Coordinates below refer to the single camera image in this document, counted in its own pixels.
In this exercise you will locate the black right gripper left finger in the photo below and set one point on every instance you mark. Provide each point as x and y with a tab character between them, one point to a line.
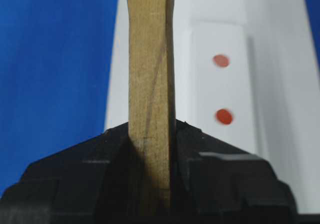
86	183

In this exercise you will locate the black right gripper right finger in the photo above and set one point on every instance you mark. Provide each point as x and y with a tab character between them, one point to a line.
220	183

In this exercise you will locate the wooden mallet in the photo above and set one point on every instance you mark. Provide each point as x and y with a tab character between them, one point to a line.
151	105

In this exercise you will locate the raised white foam strip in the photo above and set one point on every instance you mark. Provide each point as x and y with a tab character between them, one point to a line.
213	87

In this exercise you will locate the white foam board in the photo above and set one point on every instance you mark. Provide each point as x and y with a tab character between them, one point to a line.
283	57

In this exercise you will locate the blue table cloth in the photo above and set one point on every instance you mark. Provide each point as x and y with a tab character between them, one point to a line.
64	76

